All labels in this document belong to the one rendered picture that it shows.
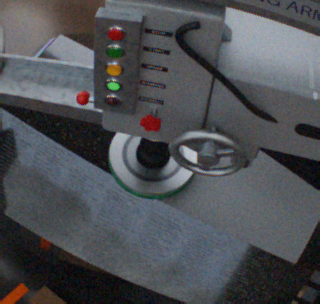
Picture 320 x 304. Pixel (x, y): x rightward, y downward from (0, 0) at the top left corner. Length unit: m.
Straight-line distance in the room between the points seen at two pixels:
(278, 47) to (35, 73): 0.63
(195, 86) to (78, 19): 1.98
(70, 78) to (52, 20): 1.65
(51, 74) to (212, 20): 0.60
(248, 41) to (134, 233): 0.69
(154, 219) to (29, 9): 1.87
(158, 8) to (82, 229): 0.86
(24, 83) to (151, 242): 0.55
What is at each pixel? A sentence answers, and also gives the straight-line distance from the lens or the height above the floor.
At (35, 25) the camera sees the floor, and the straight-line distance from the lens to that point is 3.02.
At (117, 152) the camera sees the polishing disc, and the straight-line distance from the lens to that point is 1.51.
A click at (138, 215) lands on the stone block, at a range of 1.55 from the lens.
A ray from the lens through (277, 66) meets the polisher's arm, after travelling 1.06.
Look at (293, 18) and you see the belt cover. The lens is 0.87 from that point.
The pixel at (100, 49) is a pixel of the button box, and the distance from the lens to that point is 1.00.
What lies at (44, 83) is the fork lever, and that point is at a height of 1.07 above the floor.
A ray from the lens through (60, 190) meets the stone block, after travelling 1.62.
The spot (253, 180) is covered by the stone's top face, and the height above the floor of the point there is 0.82.
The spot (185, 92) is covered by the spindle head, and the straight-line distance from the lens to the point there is 1.08.
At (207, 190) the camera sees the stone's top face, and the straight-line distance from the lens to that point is 1.54.
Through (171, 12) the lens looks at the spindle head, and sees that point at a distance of 0.92.
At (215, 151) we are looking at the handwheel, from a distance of 1.14.
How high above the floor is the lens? 2.19
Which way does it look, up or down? 60 degrees down
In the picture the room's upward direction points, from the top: 7 degrees clockwise
